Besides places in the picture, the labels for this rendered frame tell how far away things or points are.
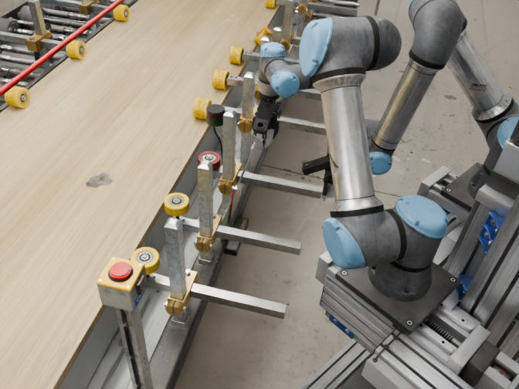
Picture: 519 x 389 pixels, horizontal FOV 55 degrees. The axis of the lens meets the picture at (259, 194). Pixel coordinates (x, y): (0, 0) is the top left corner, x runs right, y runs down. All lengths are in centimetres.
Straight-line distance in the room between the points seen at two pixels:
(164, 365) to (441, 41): 111
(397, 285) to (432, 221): 19
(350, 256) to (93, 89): 150
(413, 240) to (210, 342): 142
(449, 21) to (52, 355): 123
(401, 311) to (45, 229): 103
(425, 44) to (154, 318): 113
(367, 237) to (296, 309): 145
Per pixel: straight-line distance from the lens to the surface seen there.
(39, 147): 193
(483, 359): 128
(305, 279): 258
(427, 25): 132
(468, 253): 138
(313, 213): 293
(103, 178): 171
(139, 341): 117
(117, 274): 99
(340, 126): 106
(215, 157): 178
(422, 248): 113
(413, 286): 122
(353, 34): 109
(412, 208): 112
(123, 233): 153
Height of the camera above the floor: 198
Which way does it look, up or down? 41 degrees down
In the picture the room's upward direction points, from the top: 4 degrees clockwise
